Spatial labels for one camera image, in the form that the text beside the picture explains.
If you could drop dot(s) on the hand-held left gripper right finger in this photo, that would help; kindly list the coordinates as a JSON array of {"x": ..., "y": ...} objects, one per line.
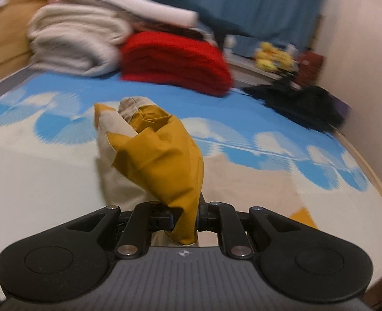
[{"x": 199, "y": 219}]

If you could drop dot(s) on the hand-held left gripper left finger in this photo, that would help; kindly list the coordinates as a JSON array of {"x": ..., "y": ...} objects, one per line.
[{"x": 170, "y": 219}]

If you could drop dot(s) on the yellow and beige garment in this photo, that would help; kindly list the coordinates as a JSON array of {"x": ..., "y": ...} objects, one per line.
[{"x": 165, "y": 155}]

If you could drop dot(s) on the pile of black clothes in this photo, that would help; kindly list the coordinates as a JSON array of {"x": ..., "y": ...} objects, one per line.
[{"x": 304, "y": 105}]

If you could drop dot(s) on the blue and white bed sheet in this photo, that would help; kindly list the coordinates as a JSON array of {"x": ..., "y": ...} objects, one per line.
[{"x": 32, "y": 168}]

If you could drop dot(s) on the red knit sweater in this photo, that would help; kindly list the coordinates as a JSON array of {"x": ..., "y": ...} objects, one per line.
[{"x": 174, "y": 61}]

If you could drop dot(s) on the yellow plush toy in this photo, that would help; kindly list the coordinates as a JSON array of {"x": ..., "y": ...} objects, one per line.
[{"x": 273, "y": 57}]

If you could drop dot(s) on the purple cushion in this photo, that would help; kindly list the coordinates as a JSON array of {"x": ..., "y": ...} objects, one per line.
[{"x": 343, "y": 106}]

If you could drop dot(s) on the dark red box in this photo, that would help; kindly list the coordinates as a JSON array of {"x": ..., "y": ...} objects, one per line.
[{"x": 310, "y": 68}]

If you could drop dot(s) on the folded cream blanket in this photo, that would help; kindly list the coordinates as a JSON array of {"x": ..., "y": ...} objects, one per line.
[{"x": 74, "y": 39}]

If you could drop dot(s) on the folded white cloth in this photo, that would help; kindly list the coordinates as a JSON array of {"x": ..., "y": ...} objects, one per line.
[{"x": 152, "y": 8}]

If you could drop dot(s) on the blue curtain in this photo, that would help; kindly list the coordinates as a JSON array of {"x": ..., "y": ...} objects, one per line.
[{"x": 268, "y": 3}]

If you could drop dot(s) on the tan wooden headboard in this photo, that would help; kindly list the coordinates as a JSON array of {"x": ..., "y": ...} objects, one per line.
[{"x": 6, "y": 39}]

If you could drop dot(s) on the wooden bed frame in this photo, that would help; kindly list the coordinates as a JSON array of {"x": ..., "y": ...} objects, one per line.
[{"x": 372, "y": 171}]

